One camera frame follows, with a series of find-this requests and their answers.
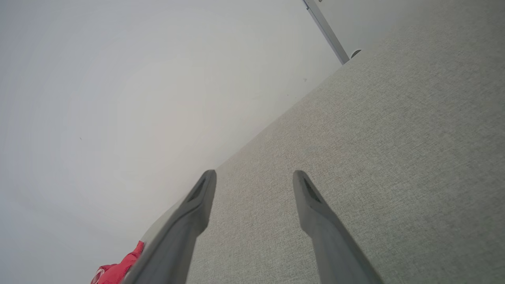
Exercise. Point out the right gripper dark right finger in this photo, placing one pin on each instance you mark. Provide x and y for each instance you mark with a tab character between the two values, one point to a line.
331	244

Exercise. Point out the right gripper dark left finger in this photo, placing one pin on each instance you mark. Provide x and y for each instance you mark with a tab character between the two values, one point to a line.
179	232

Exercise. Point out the red towel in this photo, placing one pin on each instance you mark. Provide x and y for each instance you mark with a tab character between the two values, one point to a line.
116	270

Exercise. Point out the grey fabric sofa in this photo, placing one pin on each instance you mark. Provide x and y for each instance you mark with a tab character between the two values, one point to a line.
394	157

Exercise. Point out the metal stand with casters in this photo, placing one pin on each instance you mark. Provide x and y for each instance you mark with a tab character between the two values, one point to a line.
327	31

